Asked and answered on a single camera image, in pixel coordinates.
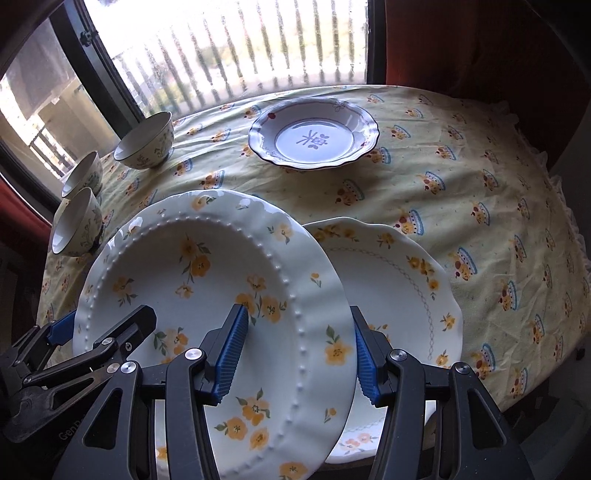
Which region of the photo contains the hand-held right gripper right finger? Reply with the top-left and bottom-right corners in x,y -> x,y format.
349,305 -> 536,480

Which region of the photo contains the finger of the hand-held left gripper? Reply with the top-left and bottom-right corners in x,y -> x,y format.
9,311 -> 78,370
22,305 -> 158,416

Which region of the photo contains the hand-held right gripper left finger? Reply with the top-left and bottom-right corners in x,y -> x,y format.
53,304 -> 250,480

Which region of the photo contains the floral white bowl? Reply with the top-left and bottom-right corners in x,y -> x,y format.
61,151 -> 103,199
114,111 -> 175,170
51,187 -> 103,257

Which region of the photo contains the beaded yellow floral plate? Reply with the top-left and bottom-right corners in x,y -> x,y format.
73,188 -> 357,480

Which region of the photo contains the scalloped yellow floral plate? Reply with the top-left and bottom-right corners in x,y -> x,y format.
302,217 -> 464,464

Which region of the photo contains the yellow printed tablecloth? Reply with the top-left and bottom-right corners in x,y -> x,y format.
36,84 -> 591,414

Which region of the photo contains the blue-rimmed white plate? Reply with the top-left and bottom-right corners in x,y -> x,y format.
248,98 -> 380,172

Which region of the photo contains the balcony railing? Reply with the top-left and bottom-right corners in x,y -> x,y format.
108,0 -> 370,116

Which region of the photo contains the black window frame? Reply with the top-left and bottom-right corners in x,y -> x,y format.
0,0 -> 389,227

